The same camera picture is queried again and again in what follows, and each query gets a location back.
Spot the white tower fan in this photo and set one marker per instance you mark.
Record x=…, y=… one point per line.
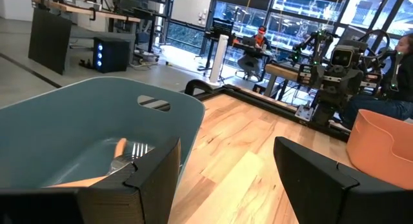
x=219, y=59

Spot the orange plastic bin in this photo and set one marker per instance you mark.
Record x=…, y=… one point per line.
x=380, y=146

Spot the person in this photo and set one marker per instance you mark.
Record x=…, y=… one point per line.
x=400, y=78
x=255, y=53

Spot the black computer blue lights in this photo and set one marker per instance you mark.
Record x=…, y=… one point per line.
x=111, y=54

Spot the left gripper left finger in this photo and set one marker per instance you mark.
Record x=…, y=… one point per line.
x=145, y=185

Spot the dark cabinet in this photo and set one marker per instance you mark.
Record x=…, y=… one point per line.
x=50, y=40

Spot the wooden workbench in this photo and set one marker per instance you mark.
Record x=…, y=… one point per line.
x=84, y=10
x=280, y=72

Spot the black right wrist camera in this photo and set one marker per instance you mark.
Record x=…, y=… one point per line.
x=342, y=56

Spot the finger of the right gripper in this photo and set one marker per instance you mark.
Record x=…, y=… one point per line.
x=309, y=75
x=371, y=80

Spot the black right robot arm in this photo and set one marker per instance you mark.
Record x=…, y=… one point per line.
x=326, y=112

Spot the dark teal plastic bin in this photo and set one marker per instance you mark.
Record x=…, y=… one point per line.
x=80, y=114

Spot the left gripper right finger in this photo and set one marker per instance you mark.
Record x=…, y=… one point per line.
x=322, y=191

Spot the black background robot arm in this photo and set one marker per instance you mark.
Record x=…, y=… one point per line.
x=314, y=43

